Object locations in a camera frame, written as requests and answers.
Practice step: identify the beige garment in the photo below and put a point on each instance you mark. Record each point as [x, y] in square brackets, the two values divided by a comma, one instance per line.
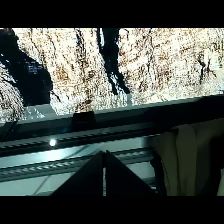
[186, 160]

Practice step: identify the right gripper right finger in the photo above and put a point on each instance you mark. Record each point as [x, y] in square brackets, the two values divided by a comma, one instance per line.
[124, 180]

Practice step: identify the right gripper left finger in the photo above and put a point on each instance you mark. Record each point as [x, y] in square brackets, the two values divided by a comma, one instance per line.
[87, 180]

